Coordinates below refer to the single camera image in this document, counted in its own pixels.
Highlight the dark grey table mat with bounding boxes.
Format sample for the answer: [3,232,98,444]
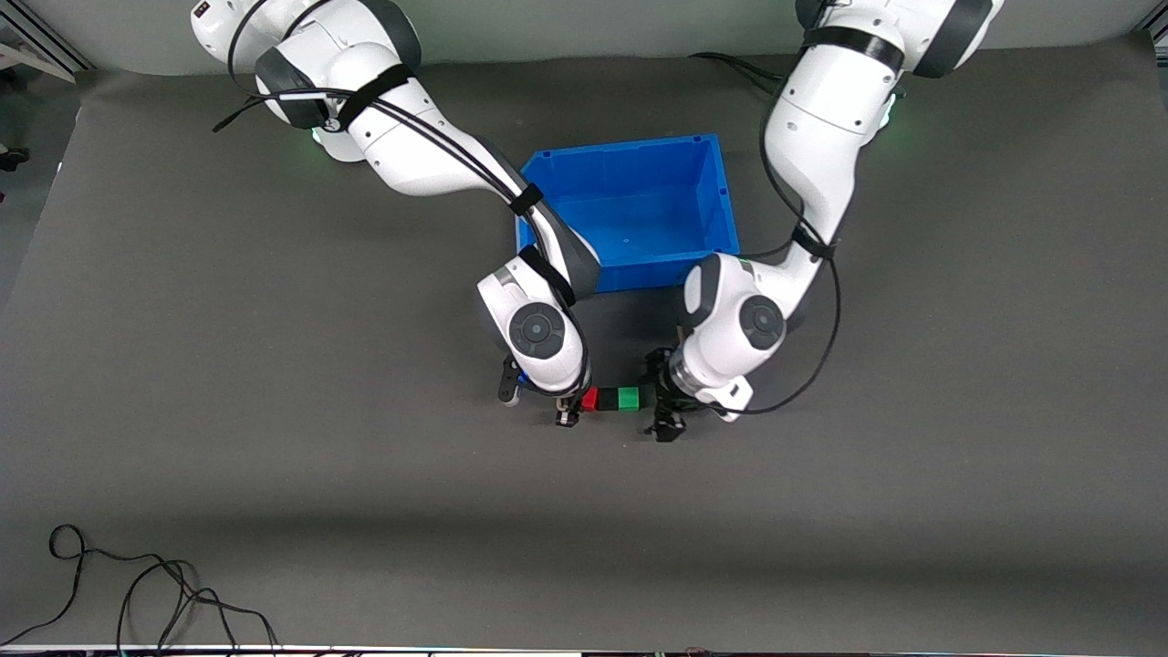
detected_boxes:
[0,41,1168,651]

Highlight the blue plastic storage bin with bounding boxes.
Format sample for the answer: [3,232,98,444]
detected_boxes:
[516,134,741,295]

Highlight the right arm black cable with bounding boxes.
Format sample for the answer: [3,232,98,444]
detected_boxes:
[213,0,548,215]

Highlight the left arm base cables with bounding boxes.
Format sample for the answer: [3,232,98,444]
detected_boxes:
[689,52,786,97]

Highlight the thin black loose cable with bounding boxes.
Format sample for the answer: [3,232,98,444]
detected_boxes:
[0,523,279,653]

